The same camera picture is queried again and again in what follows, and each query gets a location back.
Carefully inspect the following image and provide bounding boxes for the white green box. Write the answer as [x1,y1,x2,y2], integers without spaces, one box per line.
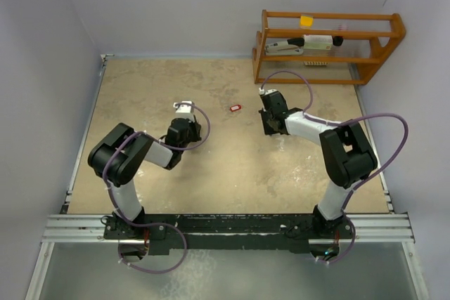
[304,34,333,51]

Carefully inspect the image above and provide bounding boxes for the black base frame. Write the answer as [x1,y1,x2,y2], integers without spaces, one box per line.
[101,214,355,258]

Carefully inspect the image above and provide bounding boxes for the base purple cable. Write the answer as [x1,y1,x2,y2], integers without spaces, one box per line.
[315,215,356,266]
[117,221,189,275]

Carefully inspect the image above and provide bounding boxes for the base left purple cable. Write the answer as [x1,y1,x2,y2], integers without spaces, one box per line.
[117,221,189,275]

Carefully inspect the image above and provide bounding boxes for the staples strip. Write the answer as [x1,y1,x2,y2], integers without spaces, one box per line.
[304,61,328,67]

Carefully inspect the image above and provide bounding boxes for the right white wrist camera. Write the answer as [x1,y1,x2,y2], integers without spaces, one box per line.
[259,87,278,98]

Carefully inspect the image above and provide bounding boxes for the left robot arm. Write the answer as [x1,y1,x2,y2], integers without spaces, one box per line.
[88,117,201,238]

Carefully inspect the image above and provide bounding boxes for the white stapler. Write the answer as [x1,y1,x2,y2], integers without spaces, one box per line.
[264,37,304,56]

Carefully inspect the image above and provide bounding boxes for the wooden shelf rack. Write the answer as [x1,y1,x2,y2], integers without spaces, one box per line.
[252,10,406,85]

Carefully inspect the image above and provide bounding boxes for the base right purple cable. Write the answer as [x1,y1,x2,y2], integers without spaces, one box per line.
[315,215,356,266]

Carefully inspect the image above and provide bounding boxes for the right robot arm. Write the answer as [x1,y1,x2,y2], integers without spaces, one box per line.
[259,89,378,237]

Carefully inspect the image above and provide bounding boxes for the black round object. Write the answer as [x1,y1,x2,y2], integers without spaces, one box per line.
[333,36,344,47]

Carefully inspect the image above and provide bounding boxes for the yellow sticky block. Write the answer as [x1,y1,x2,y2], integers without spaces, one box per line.
[300,15,314,29]

